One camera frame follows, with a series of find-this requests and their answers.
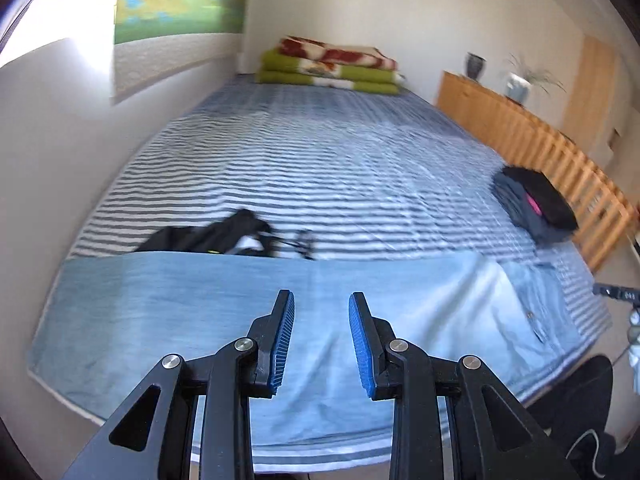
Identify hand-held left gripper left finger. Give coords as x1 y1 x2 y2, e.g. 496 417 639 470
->
62 289 296 480

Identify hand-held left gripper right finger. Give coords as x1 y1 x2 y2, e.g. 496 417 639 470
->
348 291 578 480

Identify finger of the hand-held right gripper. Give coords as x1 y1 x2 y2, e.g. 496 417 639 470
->
592 282 640 307

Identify light blue denim jeans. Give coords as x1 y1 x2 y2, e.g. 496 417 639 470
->
27 250 586 448

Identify person's right hand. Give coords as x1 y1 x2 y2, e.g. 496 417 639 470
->
626 305 640 367

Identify stack of folded dark clothes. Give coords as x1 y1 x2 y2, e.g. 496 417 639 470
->
492 175 575 247

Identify folded black garment pink label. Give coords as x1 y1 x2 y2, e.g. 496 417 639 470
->
500 165 579 233

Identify person's dark trouser leg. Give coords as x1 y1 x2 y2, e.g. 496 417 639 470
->
525 355 617 480

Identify crumpled black garment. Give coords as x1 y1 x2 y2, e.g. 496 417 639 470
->
135 208 317 261

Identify blue white striped bedcover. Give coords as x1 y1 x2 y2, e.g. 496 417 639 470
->
65 72 613 476

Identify light wooden door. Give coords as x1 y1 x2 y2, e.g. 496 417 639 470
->
562 35 623 148

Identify potted plant white pot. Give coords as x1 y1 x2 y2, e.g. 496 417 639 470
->
505 52 566 106

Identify folded green floral blanket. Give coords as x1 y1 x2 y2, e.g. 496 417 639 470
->
255 36 406 97

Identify dark grey vase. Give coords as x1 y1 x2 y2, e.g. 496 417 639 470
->
466 51 487 81

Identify thin white cable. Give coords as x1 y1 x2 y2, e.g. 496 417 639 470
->
565 429 617 477

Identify wooden slatted bed rail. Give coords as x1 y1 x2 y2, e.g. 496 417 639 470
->
436 71 632 275

